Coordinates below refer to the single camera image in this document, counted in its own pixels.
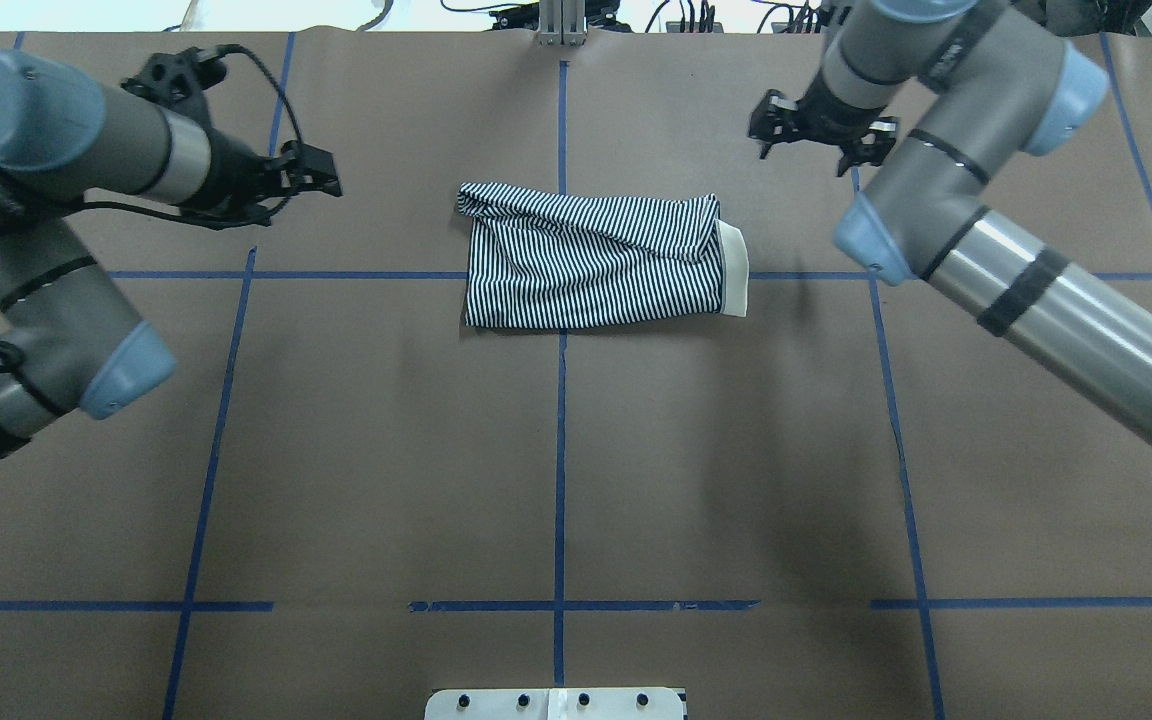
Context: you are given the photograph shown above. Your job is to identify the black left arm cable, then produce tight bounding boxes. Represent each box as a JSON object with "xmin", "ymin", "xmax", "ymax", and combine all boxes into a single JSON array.
[{"xmin": 0, "ymin": 44, "xmax": 309, "ymax": 381}]

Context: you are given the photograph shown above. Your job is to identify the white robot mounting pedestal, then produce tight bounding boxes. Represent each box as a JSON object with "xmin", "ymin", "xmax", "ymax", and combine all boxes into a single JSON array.
[{"xmin": 424, "ymin": 685, "xmax": 689, "ymax": 719}]

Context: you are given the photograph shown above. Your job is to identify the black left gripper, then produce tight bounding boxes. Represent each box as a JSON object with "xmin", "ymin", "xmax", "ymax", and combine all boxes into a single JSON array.
[{"xmin": 120, "ymin": 44, "xmax": 343, "ymax": 232}]

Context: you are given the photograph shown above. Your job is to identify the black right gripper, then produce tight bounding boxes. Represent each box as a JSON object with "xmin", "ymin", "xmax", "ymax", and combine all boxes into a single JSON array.
[{"xmin": 748, "ymin": 78, "xmax": 900, "ymax": 177}]

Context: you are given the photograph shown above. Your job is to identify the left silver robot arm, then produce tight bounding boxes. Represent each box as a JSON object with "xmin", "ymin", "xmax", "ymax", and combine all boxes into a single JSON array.
[{"xmin": 0, "ymin": 44, "xmax": 342, "ymax": 460}]

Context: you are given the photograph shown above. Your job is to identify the aluminium frame post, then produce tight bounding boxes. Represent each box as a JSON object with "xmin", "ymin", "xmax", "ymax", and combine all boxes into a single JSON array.
[{"xmin": 535, "ymin": 0, "xmax": 588, "ymax": 47}]

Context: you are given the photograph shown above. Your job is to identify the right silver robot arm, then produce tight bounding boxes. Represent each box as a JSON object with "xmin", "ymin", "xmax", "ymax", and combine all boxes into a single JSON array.
[{"xmin": 748, "ymin": 1, "xmax": 1152, "ymax": 447}]

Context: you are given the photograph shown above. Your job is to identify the navy white striped polo shirt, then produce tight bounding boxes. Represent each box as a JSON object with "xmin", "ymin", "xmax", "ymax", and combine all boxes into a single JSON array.
[{"xmin": 456, "ymin": 182, "xmax": 750, "ymax": 331}]

